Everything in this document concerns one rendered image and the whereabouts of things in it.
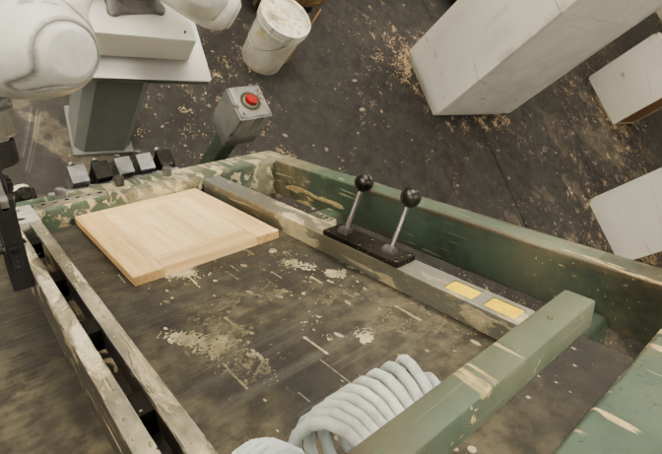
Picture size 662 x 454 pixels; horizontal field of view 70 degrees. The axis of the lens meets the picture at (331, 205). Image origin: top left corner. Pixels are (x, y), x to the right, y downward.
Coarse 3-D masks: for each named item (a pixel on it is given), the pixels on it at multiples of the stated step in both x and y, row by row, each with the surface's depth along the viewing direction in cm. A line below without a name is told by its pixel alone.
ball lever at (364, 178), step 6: (360, 174) 93; (366, 174) 92; (360, 180) 92; (366, 180) 92; (372, 180) 93; (360, 186) 92; (366, 186) 92; (360, 192) 93; (360, 198) 93; (354, 204) 93; (354, 210) 93; (348, 222) 93; (342, 228) 93; (348, 228) 92
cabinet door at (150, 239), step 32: (192, 192) 129; (96, 224) 109; (128, 224) 110; (160, 224) 109; (192, 224) 109; (224, 224) 108; (256, 224) 107; (128, 256) 93; (160, 256) 92; (192, 256) 92
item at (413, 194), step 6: (402, 192) 84; (408, 192) 83; (414, 192) 83; (420, 192) 84; (402, 198) 84; (408, 198) 83; (414, 198) 83; (420, 198) 84; (408, 204) 84; (414, 204) 84; (408, 210) 85; (402, 216) 84; (402, 222) 84; (396, 228) 85; (396, 234) 84; (396, 240) 85; (384, 246) 85; (390, 246) 84; (384, 252) 84; (390, 252) 83; (396, 252) 84
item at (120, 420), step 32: (32, 224) 96; (32, 256) 82; (64, 256) 81; (32, 288) 83; (64, 288) 75; (64, 320) 63; (96, 320) 63; (64, 352) 67; (96, 352) 57; (128, 352) 56; (96, 384) 51; (128, 384) 56; (160, 384) 51; (128, 416) 47; (160, 416) 48; (128, 448) 44; (160, 448) 48; (192, 448) 43; (256, 448) 23; (288, 448) 23
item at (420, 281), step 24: (216, 192) 129; (240, 192) 121; (264, 216) 112; (288, 216) 105; (312, 216) 105; (312, 240) 98; (336, 240) 92; (360, 264) 88; (384, 264) 83; (408, 264) 82; (408, 288) 80; (432, 288) 75; (480, 288) 74; (456, 312) 73; (480, 312) 69; (528, 312) 68
